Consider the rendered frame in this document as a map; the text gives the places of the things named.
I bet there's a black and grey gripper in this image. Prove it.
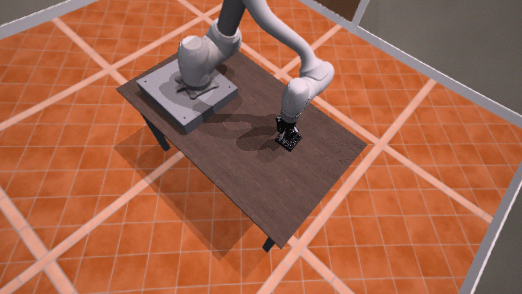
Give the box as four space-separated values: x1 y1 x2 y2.
276 116 299 144

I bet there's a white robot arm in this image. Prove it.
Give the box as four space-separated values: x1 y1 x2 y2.
175 0 334 123

